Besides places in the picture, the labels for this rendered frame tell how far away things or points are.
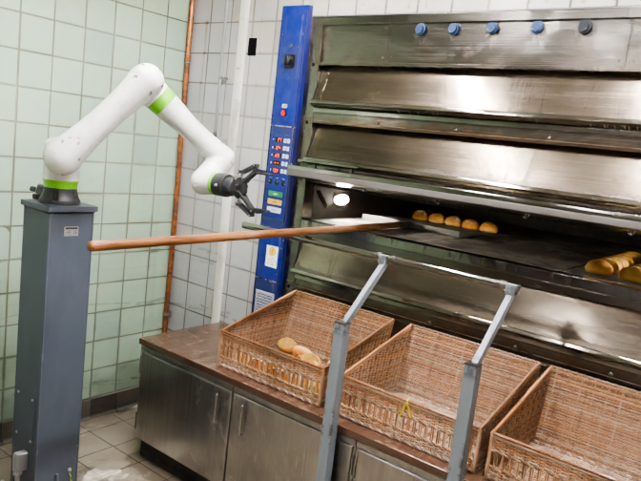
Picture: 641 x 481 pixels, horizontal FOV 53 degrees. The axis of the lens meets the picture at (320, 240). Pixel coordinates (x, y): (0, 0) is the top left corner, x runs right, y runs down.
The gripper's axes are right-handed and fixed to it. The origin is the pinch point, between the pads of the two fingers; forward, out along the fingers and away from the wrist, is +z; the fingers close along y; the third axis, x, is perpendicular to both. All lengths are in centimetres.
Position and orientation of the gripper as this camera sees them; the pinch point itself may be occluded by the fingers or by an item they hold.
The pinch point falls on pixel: (267, 193)
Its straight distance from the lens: 243.6
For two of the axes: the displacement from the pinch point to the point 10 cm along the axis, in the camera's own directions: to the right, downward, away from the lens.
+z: 7.9, 1.8, -5.9
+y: -1.2, 9.8, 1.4
